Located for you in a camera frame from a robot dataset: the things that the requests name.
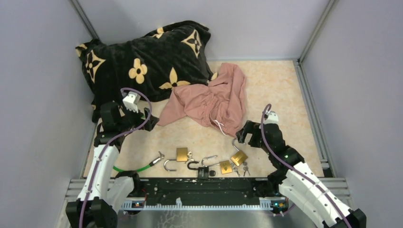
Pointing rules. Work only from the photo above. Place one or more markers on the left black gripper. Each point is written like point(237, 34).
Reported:
point(140, 120)

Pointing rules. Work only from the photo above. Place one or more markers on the brass padlock with open shackle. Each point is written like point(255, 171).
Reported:
point(182, 155)

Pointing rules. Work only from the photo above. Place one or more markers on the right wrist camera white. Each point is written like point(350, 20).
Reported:
point(271, 117)

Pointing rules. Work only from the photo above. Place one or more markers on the pink drawstring shorts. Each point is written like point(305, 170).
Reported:
point(220, 104)

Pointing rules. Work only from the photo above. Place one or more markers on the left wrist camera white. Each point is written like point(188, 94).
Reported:
point(130, 101)

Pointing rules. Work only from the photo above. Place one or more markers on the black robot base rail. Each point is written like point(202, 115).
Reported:
point(214, 192)

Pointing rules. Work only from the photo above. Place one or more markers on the black floral pillow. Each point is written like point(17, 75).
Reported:
point(153, 64)

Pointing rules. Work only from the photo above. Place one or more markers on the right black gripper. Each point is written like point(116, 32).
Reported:
point(251, 127)

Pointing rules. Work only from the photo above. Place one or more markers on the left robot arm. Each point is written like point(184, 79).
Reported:
point(98, 204)

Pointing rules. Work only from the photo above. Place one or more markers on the black Kaijing padlock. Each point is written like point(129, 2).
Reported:
point(203, 173)

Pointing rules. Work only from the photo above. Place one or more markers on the keys of right padlock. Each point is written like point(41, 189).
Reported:
point(245, 169)

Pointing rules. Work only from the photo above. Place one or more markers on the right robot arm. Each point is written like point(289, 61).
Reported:
point(295, 180)

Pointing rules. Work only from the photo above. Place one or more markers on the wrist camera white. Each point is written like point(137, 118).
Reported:
point(130, 101)
point(271, 117)

